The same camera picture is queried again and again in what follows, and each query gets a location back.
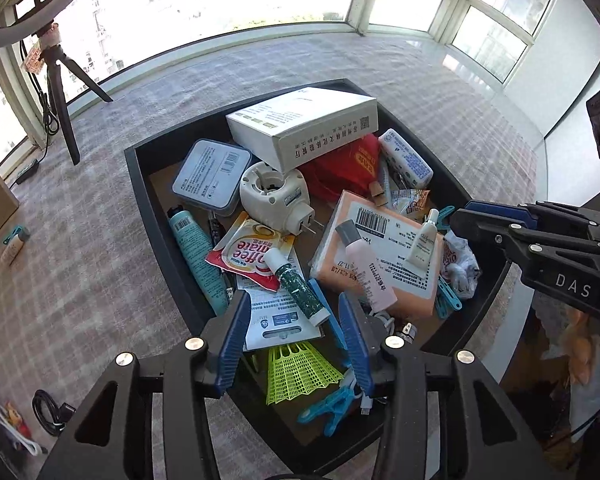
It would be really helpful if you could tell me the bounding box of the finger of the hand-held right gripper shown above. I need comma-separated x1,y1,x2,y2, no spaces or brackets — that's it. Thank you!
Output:
450,207,600,272
464,200,600,227

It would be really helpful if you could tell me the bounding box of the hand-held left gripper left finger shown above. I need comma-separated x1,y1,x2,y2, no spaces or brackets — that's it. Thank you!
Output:
36,289,252,480

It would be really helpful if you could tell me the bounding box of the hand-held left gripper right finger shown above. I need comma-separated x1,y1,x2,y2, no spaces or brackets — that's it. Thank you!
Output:
337,292,556,480

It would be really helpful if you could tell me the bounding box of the clear plastic bag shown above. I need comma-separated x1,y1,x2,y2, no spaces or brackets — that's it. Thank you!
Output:
440,237,481,301

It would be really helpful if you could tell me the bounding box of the white blue card packet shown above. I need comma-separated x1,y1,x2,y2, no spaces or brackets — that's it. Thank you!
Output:
243,250,326,352

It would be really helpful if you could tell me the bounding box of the white cable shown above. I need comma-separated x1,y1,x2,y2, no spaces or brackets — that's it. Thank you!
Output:
0,390,44,456
337,367,389,417

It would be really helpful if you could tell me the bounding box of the small cream tube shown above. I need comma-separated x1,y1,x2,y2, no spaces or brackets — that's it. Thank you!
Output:
404,208,441,267

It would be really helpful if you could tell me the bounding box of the pink bottle grey cap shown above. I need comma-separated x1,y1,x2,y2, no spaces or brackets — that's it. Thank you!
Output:
334,220,399,313

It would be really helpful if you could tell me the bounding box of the green lip balm tube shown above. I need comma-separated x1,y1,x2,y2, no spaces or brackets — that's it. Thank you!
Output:
266,248,331,326

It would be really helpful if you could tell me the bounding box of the coffee creamer packet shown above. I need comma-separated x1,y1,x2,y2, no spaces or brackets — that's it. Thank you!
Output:
204,211,297,292

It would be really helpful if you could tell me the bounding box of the black tray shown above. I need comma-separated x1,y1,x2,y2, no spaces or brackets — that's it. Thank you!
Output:
123,78,512,477

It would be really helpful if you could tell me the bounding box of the plaid cloth desktop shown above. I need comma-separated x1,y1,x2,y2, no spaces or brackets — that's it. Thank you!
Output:
0,30,551,480

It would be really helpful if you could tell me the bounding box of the person's right hand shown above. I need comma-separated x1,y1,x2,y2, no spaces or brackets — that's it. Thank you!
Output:
545,305,600,389

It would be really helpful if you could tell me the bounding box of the yellow shuttlecock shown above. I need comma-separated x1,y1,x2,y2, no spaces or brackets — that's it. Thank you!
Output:
265,340,342,406

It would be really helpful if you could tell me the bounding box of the orange tissue packet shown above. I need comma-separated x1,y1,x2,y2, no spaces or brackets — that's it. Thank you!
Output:
309,189,444,317

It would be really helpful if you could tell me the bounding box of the teal hand cream tube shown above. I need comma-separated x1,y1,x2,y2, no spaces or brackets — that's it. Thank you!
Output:
167,204,230,314

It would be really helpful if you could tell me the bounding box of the white blue printed packet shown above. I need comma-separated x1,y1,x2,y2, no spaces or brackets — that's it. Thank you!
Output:
378,128,435,189

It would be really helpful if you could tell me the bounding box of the black pen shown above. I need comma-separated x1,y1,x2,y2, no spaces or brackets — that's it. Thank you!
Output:
207,209,236,306

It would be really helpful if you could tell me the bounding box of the white plug-in device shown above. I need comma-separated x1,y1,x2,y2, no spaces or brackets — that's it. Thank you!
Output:
238,160,324,237

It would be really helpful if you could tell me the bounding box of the red pouch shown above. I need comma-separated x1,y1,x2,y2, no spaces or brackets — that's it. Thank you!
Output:
298,132,386,204

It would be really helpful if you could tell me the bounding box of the grey square box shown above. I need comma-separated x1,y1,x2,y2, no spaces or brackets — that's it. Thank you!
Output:
172,138,253,217

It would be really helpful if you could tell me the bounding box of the white rectangular box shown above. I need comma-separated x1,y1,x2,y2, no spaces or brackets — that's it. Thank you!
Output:
224,85,379,174

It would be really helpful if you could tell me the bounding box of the glue stick on floor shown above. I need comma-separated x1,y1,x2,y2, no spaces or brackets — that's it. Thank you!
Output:
0,232,31,266

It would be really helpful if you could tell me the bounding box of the black power adapter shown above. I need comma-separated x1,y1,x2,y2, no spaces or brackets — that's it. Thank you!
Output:
14,159,41,184

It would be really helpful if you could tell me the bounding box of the black tripod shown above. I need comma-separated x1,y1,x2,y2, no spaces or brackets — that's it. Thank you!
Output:
32,20,114,166

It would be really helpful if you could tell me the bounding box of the red white paper tag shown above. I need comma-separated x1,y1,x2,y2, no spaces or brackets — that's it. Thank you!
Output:
22,42,46,76

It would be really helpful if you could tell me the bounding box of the black USB cable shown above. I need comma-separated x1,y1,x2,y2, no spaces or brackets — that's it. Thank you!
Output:
32,388,77,436

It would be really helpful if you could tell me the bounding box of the white window frame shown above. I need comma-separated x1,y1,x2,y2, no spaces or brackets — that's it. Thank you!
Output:
349,0,548,87

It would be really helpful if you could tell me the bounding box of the black power cable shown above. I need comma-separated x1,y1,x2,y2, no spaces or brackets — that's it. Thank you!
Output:
29,50,52,162

